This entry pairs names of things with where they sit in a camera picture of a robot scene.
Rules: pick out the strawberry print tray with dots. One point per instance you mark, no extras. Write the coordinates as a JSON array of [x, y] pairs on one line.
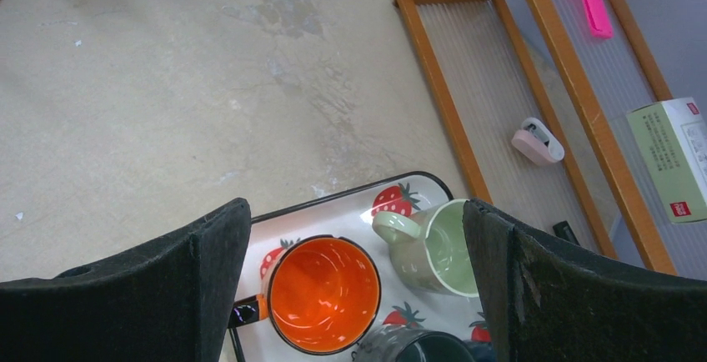
[[349, 214]]

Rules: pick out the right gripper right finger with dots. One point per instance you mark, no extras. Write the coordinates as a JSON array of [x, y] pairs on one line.
[[545, 299]]

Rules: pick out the green white box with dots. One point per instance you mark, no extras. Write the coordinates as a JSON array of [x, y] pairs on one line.
[[671, 137]]

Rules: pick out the black blue marker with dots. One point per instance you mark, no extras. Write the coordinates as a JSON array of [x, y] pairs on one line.
[[563, 231]]

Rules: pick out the dark grey mug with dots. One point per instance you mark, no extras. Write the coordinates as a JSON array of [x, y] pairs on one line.
[[394, 342]]

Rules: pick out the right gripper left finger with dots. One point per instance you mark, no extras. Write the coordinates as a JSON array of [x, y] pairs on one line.
[[168, 299]]

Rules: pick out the wooden tiered shelf rack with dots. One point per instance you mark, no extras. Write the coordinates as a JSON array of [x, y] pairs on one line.
[[490, 64]]

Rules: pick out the light green mug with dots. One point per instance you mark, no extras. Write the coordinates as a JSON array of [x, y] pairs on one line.
[[428, 249]]

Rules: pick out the orange mug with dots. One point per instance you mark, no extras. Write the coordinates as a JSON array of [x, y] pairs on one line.
[[321, 295]]

